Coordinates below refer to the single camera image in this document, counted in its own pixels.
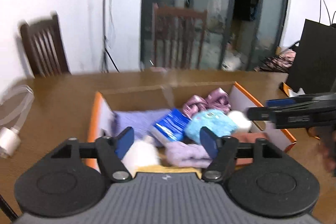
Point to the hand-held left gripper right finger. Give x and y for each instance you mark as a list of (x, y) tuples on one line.
[(208, 142)]

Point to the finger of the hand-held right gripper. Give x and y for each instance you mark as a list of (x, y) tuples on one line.
[(261, 113), (286, 102)]

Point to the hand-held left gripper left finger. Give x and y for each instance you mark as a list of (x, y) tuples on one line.
[(126, 141)]

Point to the yellow white plush toy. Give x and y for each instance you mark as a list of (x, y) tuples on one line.
[(141, 154)]

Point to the light blue plush toy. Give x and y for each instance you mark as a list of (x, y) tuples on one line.
[(210, 121)]

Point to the lavender plush headband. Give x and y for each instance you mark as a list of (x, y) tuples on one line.
[(183, 154)]

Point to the blue tissue packet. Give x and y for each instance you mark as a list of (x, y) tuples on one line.
[(170, 125)]

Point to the purple satin scrunchie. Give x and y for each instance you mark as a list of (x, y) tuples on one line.
[(207, 100)]

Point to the red cardboard box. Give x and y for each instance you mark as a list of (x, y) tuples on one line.
[(131, 92)]

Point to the person's right hand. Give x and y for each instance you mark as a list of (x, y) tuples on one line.
[(328, 142)]

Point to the orange white tool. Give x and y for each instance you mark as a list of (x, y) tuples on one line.
[(288, 91)]

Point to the pink patterned cloth bundle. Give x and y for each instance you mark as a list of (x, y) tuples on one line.
[(278, 60)]

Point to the black paper bag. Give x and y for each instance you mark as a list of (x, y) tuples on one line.
[(315, 56)]

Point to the white power adapter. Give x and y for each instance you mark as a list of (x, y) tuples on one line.
[(9, 141)]

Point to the sliding glass door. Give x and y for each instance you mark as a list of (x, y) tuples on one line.
[(210, 3)]

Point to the dark wooden chair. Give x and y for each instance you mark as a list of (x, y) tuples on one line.
[(178, 14), (44, 48)]

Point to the studio light on stand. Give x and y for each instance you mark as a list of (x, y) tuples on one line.
[(105, 3)]

